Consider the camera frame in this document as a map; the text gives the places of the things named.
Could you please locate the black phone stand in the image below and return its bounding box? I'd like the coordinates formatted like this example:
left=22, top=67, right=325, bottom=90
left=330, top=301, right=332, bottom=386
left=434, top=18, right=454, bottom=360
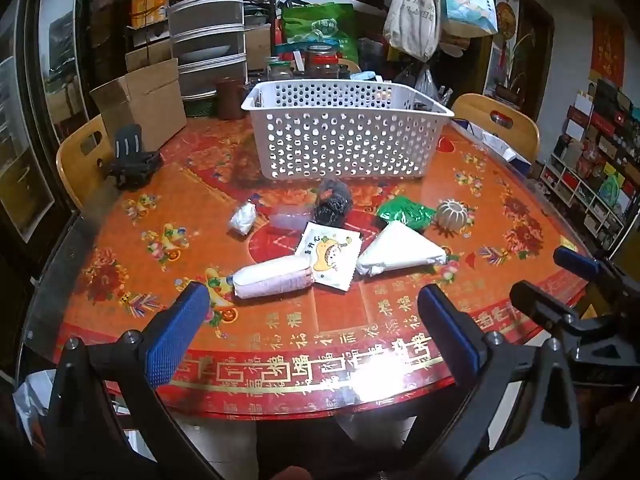
left=106, top=124, right=162, bottom=190

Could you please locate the white shelf unit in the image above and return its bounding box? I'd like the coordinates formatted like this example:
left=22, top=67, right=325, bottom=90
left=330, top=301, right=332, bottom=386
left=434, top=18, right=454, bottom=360
left=537, top=80, right=640, bottom=252

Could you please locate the small white tissue packet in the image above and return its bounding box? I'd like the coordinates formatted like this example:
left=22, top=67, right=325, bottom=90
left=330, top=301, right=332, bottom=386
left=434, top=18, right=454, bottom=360
left=228, top=201, right=259, bottom=236

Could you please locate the white canvas tote bag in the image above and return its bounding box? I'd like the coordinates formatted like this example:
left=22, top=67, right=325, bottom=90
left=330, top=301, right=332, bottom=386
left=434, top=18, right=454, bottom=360
left=384, top=0, right=442, bottom=61

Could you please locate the yellow cartoon print packet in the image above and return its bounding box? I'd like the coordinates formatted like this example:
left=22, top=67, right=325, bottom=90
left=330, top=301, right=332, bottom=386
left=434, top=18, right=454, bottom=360
left=294, top=221, right=364, bottom=292

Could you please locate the white blue box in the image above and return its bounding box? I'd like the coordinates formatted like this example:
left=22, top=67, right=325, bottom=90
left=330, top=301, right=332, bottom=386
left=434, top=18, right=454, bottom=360
left=477, top=129, right=532, bottom=166

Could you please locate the green snack packet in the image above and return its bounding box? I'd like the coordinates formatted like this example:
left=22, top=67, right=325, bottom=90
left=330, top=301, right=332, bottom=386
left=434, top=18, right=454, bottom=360
left=376, top=196, right=436, bottom=231

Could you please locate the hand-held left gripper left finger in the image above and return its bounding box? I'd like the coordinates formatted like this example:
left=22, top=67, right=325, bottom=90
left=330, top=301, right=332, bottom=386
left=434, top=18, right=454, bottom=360
left=45, top=281, right=222, bottom=480

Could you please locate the round hanging ornament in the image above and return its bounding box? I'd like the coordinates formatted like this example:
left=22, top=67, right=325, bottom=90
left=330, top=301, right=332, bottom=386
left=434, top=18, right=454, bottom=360
left=495, top=2, right=516, bottom=37

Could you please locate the green shopping bag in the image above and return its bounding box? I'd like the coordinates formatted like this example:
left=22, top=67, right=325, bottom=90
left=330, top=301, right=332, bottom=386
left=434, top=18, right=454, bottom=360
left=280, top=2, right=360, bottom=64

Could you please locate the green plastic basket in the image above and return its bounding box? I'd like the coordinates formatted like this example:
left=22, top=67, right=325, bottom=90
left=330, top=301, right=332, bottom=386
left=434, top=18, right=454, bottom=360
left=184, top=97, right=219, bottom=117

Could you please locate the wooden chair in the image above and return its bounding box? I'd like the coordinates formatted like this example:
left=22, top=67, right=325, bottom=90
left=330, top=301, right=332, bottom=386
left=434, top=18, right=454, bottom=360
left=451, top=93, right=541, bottom=163
left=56, top=115, right=114, bottom=211

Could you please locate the brown mug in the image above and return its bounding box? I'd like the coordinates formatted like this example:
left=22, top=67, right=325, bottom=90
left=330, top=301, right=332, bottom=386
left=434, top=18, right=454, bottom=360
left=215, top=77, right=249, bottom=120

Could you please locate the red wall poster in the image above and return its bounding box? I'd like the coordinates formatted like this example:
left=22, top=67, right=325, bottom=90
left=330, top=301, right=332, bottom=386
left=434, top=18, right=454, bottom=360
left=591, top=14, right=626, bottom=86

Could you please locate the clear plastic bag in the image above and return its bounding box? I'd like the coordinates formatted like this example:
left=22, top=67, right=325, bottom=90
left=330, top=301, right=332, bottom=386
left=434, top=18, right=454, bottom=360
left=269, top=204, right=316, bottom=231

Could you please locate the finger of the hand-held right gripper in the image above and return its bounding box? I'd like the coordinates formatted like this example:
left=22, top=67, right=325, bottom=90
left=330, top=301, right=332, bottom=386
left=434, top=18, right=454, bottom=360
left=553, top=247, right=640, bottom=306
left=509, top=281, right=581, bottom=332

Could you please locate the grey plastic drawer tower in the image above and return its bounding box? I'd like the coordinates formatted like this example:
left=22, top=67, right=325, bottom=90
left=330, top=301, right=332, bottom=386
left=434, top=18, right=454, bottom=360
left=167, top=0, right=249, bottom=101

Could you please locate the white plastic bag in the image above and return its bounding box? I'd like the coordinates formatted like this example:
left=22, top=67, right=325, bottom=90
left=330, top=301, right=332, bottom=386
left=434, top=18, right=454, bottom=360
left=14, top=370, right=57, bottom=443

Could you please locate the white pink tissue roll pack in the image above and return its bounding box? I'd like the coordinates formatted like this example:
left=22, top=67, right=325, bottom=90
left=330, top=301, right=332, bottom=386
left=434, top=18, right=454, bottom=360
left=232, top=255, right=314, bottom=300

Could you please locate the yellow box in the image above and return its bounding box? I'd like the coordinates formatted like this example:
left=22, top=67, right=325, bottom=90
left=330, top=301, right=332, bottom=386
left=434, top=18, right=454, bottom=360
left=131, top=0, right=169, bottom=29

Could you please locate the grey fuzzy plush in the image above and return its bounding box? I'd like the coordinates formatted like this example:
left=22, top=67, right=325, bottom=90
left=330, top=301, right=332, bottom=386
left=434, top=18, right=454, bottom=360
left=312, top=177, right=354, bottom=226

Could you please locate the open cardboard box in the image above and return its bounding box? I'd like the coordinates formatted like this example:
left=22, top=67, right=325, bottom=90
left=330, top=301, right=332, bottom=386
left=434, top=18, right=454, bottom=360
left=89, top=57, right=188, bottom=136

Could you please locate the blue print tote bag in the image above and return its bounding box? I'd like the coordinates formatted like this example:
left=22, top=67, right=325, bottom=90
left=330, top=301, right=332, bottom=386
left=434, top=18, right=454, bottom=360
left=439, top=0, right=499, bottom=39

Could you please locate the white perforated plastic basket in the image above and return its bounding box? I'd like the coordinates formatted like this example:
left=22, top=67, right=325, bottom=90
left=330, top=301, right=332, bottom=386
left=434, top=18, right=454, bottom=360
left=241, top=80, right=455, bottom=181

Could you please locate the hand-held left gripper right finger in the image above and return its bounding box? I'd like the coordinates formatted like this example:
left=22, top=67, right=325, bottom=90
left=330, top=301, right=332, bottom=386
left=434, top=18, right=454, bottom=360
left=400, top=284, right=583, bottom=480

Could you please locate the grey white ribbed ball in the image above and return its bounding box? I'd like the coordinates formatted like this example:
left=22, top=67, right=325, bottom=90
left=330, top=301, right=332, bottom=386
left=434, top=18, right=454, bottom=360
left=434, top=199, right=475, bottom=231

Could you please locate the flat cardboard box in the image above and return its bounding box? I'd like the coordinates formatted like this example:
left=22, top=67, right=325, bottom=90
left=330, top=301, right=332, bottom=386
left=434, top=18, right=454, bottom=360
left=125, top=37, right=174, bottom=74

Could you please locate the white triangular soft packet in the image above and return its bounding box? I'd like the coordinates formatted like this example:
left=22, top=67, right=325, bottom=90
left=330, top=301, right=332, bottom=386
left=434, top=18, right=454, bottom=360
left=356, top=221, right=447, bottom=277

